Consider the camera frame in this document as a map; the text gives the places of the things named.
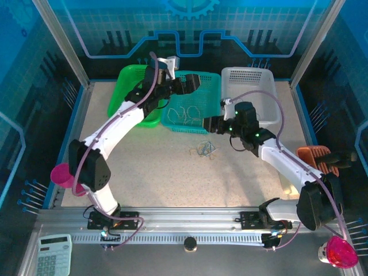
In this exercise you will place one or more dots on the green plastic basket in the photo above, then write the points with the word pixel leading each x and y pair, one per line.
pixel 119 92

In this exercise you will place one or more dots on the black round knob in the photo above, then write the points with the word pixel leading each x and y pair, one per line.
pixel 190 243

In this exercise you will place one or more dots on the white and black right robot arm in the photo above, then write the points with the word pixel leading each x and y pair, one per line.
pixel 284 161

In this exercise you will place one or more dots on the pink plastic cup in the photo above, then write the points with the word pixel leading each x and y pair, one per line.
pixel 61 175

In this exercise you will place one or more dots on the teal plastic basket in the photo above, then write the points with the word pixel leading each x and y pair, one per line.
pixel 201 100

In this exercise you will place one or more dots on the pink dome with silver base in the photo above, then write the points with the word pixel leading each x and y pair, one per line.
pixel 342 253

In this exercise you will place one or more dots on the black object in holder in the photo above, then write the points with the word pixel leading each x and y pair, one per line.
pixel 339 161

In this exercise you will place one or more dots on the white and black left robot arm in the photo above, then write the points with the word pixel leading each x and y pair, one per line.
pixel 115 126

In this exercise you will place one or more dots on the white plastic basket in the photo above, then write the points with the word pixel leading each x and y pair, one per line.
pixel 258 80

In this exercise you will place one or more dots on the orange plastic holder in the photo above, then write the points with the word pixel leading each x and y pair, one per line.
pixel 310 152

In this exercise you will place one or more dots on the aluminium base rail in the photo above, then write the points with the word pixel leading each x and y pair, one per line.
pixel 187 215

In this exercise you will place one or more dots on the pale green calculator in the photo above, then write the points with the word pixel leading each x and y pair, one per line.
pixel 54 256

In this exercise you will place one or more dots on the aluminium frame post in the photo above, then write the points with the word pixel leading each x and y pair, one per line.
pixel 65 43
pixel 314 43

